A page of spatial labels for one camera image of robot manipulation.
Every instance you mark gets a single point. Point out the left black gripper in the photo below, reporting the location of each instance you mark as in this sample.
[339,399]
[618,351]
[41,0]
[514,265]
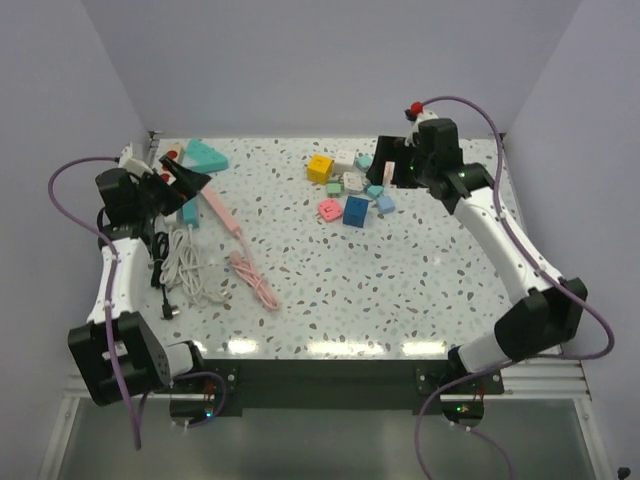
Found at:
[186,185]

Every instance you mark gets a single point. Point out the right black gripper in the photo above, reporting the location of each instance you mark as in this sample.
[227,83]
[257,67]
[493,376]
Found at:
[386,150]

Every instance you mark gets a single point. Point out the peach starfish cube adapter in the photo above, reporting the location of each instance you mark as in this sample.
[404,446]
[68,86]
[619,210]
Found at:
[388,173]

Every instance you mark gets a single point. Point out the beige red power strip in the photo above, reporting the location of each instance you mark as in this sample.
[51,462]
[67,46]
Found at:
[174,175]

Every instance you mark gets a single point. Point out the teal power strip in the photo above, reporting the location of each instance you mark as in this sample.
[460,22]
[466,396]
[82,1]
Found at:
[202,158]
[189,214]

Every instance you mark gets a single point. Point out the teal cube plug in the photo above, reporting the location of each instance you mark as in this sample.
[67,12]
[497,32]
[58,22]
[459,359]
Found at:
[363,162]

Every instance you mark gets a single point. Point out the light blue cube plug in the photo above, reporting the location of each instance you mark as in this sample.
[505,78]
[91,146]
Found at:
[385,204]

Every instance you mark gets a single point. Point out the white square plug adapter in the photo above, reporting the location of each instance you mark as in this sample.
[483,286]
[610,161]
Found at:
[353,183]

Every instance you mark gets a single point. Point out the white cartoon cube adapter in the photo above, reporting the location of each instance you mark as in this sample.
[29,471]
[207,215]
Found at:
[343,161]

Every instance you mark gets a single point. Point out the dark blue cube adapter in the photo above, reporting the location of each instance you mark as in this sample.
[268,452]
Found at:
[355,211]

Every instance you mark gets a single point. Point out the white green cube adapter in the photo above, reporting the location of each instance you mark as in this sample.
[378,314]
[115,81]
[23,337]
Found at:
[334,189]

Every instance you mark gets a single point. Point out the yellow cube plug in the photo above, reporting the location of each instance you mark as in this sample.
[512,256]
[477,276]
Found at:
[319,169]

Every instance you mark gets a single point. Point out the pink cube adapter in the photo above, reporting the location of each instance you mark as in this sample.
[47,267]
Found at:
[330,210]

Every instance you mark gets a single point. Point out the white pink power strip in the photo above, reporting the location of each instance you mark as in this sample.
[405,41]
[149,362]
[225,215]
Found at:
[221,211]

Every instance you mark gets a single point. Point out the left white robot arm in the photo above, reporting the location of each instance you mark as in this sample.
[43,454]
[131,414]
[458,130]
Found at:
[115,351]

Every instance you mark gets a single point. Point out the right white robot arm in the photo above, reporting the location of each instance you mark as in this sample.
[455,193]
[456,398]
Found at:
[546,308]

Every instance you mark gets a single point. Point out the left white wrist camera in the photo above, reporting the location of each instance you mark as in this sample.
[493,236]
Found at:
[131,159]

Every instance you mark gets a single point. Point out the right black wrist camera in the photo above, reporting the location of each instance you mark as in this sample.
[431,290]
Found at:
[432,137]

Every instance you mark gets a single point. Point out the aluminium front rail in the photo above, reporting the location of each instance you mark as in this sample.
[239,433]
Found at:
[531,379]

